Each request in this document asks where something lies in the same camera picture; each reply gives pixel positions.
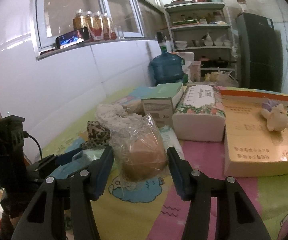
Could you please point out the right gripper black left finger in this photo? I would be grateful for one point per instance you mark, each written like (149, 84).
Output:
(84, 192)

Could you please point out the large white tissue pack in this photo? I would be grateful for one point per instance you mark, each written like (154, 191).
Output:
(170, 140)

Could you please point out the glass jar on refrigerator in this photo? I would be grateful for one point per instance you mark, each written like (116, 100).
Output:
(243, 6)

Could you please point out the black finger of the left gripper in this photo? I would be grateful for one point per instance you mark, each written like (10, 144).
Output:
(64, 171)
(47, 165)

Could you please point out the smartphone on window sill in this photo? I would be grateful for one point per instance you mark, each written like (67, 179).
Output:
(72, 38)

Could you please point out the plastic bag of vegetables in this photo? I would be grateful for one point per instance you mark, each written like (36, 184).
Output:
(221, 78)

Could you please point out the grey metal shelf rack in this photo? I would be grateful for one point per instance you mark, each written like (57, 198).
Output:
(205, 29)

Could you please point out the leopard print cloth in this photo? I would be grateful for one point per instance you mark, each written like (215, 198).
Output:
(97, 136)

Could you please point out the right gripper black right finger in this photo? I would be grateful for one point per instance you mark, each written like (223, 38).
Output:
(236, 217)

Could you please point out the colourful cartoon bed sheet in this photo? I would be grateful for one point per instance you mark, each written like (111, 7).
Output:
(157, 212)

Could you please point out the sliding glass window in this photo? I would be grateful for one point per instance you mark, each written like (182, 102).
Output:
(55, 17)

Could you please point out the brown item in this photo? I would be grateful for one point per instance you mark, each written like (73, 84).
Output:
(139, 150)

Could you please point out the amber liquid bottle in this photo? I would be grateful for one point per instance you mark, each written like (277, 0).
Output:
(79, 20)

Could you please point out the mint green round item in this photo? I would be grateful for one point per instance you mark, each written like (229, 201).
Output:
(86, 157)

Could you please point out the black refrigerator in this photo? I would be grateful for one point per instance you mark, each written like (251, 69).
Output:
(261, 55)

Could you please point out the white lace cloth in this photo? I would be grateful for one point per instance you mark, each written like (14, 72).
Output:
(114, 116)

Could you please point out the white flour sack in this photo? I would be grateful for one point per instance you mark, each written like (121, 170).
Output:
(187, 58)

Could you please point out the orange rimmed cardboard box tray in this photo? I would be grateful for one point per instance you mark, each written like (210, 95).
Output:
(251, 150)

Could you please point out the green white paper box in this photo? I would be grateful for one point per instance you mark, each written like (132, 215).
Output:
(162, 101)

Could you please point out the floral tissue box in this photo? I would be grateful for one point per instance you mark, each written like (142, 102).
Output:
(200, 115)

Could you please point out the cream plush bunny purple dress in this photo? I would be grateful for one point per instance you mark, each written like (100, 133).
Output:
(275, 114)

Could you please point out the blue water jug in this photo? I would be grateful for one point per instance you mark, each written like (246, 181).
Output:
(166, 67)

